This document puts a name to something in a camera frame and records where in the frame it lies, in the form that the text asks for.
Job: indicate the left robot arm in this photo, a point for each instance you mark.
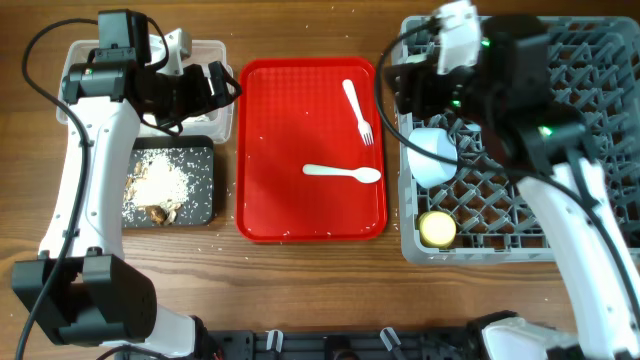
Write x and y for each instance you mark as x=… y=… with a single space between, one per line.
x=79 y=290

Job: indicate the clear plastic bin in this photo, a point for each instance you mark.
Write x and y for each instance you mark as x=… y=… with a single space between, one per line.
x=216 y=124

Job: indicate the white plastic spoon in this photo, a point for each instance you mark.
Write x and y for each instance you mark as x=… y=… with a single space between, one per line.
x=366 y=175

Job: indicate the black plastic tray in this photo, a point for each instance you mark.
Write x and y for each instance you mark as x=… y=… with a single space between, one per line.
x=200 y=175

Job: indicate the food scraps and rice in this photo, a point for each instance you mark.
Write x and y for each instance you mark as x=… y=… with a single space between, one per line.
x=160 y=185

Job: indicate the red serving tray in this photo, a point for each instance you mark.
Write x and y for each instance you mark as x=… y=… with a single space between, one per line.
x=292 y=112

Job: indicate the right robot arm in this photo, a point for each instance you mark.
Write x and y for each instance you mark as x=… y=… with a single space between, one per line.
x=494 y=72

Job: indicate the grey dishwasher rack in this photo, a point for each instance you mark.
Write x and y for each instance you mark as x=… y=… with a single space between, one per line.
x=594 y=67

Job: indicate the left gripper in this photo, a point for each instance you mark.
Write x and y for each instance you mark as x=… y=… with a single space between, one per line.
x=201 y=98

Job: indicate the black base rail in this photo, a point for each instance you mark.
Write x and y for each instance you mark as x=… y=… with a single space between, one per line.
x=432 y=344

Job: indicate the yellow cup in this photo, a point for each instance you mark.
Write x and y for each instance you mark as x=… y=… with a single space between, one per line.
x=436 y=229

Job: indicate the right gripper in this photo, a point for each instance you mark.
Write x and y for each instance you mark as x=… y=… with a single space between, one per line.
x=403 y=83

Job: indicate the white plastic fork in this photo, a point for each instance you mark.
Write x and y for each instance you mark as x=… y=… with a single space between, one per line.
x=364 y=128

